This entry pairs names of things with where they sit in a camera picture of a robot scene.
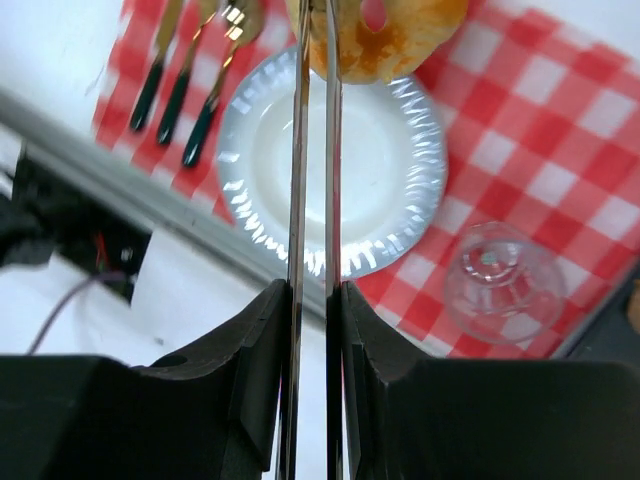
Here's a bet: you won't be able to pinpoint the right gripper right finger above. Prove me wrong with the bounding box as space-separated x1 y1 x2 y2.
341 283 639 479

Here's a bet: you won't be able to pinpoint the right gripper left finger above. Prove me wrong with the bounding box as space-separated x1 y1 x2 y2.
1 280 287 479

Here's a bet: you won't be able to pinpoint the metal tongs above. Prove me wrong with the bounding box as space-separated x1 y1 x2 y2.
276 1 343 479

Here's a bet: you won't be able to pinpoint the round bagel bread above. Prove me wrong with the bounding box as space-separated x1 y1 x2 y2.
284 0 470 85

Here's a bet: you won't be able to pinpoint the clear plastic cup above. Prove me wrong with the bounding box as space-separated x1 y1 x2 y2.
444 221 566 345

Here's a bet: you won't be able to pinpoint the black baking tray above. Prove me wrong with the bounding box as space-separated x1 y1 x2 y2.
565 264 639 368

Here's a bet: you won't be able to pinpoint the red checkered cloth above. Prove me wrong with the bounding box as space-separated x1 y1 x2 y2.
93 1 639 358

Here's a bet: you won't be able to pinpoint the white paper plate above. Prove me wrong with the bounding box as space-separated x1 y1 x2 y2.
216 47 448 278

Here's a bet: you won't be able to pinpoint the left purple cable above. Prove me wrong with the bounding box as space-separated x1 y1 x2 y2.
26 273 111 355

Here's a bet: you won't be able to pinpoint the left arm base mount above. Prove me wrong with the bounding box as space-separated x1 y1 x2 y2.
1 153 151 302

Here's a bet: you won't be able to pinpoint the gold spoon black handle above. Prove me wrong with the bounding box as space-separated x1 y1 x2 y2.
182 0 264 169

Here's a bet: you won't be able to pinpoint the gold fork black handle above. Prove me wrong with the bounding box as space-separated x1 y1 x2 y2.
156 0 219 146

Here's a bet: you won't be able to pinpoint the gold knife black handle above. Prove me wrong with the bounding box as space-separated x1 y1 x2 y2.
129 0 183 132

